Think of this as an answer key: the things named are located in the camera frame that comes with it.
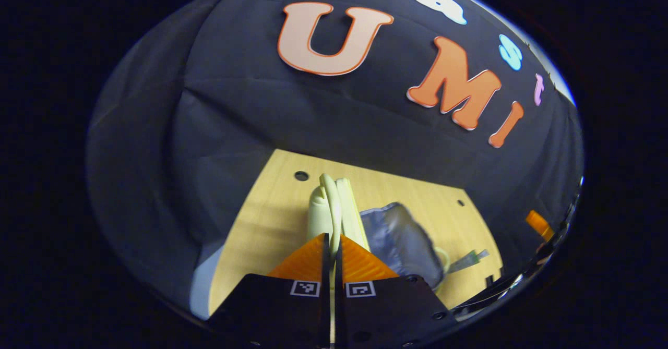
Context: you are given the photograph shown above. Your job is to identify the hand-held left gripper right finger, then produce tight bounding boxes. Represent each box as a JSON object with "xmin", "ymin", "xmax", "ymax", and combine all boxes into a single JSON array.
[{"xmin": 334, "ymin": 234, "xmax": 461, "ymax": 349}]

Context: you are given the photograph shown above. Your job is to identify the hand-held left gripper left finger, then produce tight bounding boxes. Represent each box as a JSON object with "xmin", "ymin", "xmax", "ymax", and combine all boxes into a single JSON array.
[{"xmin": 209, "ymin": 233, "xmax": 332, "ymax": 349}]

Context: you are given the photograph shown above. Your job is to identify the pale yellow suitcase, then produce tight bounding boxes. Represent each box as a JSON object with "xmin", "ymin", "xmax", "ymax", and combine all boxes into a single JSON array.
[{"xmin": 307, "ymin": 173, "xmax": 450, "ymax": 293}]

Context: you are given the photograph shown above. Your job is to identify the large white and green tube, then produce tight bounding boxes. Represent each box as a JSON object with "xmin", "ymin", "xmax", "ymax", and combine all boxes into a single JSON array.
[{"xmin": 448, "ymin": 249, "xmax": 490, "ymax": 274}]

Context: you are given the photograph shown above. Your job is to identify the black backdrop cloth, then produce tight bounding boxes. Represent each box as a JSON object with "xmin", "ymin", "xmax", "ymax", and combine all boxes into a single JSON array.
[{"xmin": 86, "ymin": 0, "xmax": 585, "ymax": 313}]

